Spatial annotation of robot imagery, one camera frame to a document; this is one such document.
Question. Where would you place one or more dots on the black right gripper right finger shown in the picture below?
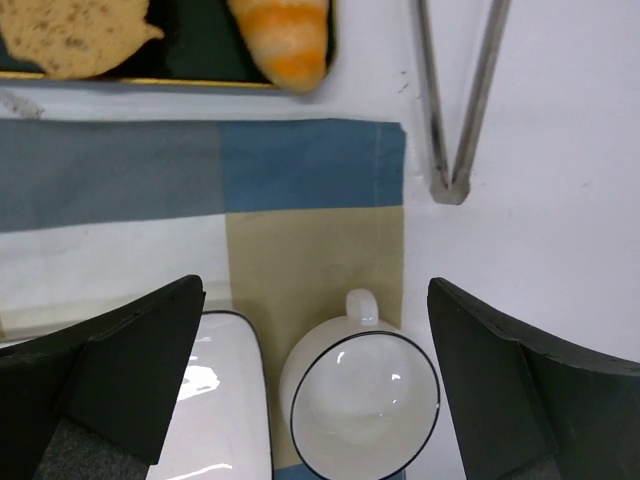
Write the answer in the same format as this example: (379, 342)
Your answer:
(526, 404)

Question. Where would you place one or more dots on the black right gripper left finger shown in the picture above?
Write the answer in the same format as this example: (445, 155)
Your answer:
(94, 400)

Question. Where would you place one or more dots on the stainless steel tongs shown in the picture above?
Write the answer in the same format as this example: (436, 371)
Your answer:
(458, 45)

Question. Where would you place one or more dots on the speckled bread slice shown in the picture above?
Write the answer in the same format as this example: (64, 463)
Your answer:
(75, 39)

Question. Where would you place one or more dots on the white rectangular plate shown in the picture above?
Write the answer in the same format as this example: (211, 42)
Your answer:
(220, 426)

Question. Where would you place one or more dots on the white cup with dark rim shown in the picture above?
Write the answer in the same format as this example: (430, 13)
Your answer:
(359, 399)

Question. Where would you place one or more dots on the blue beige checked placemat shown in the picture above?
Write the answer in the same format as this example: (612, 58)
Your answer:
(278, 219)

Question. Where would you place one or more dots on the dark green serving tray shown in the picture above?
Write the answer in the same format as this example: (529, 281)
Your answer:
(202, 46)

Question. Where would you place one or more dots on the striped croissant roll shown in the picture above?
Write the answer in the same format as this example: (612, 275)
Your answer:
(287, 40)

